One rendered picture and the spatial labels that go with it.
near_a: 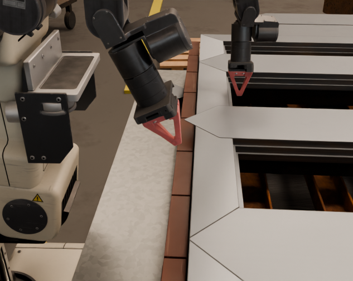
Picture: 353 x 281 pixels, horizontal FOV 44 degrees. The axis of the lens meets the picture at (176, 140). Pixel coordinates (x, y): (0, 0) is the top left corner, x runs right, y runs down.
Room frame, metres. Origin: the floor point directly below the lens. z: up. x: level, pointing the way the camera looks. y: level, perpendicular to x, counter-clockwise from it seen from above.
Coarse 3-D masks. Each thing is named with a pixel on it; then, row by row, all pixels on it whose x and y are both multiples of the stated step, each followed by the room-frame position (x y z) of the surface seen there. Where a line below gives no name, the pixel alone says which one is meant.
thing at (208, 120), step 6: (216, 108) 1.08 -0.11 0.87; (198, 114) 1.04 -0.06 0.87; (204, 114) 1.04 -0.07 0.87; (210, 114) 1.04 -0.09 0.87; (216, 114) 1.04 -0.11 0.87; (198, 120) 1.01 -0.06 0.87; (204, 120) 1.01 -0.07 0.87; (210, 120) 1.01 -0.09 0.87; (216, 120) 1.01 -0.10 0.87; (198, 126) 0.98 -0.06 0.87; (204, 126) 0.98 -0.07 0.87; (210, 126) 0.98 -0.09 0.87; (216, 126) 0.98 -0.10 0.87; (210, 132) 0.94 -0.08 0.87; (216, 132) 0.94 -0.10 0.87
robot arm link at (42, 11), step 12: (0, 0) 0.64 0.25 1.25; (12, 0) 0.64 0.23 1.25; (24, 0) 0.64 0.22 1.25; (36, 0) 0.64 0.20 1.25; (0, 12) 0.64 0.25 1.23; (12, 12) 0.64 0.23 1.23; (24, 12) 0.64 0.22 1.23; (36, 12) 0.64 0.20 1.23; (0, 24) 0.64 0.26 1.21; (12, 24) 0.64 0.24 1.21; (24, 24) 0.64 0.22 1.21; (36, 24) 0.64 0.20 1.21
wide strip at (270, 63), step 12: (204, 60) 1.47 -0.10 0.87; (216, 60) 1.47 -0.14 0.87; (252, 60) 1.47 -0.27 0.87; (264, 60) 1.47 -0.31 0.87; (276, 60) 1.47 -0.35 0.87; (288, 60) 1.47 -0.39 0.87; (300, 60) 1.47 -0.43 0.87; (312, 60) 1.47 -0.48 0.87; (324, 60) 1.47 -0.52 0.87; (336, 60) 1.47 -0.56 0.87; (348, 60) 1.47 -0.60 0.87; (276, 72) 1.35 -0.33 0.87; (288, 72) 1.35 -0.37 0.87; (300, 72) 1.35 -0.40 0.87; (312, 72) 1.35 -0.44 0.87; (324, 72) 1.35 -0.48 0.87; (336, 72) 1.35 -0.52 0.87; (348, 72) 1.35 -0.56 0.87
